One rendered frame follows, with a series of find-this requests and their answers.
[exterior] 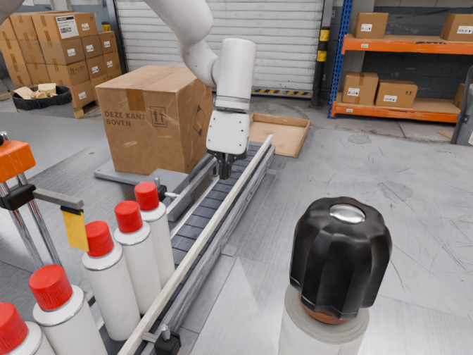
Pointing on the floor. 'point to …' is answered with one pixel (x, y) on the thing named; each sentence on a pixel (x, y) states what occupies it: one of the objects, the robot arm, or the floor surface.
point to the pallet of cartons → (60, 53)
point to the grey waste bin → (53, 110)
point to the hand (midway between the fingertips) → (224, 171)
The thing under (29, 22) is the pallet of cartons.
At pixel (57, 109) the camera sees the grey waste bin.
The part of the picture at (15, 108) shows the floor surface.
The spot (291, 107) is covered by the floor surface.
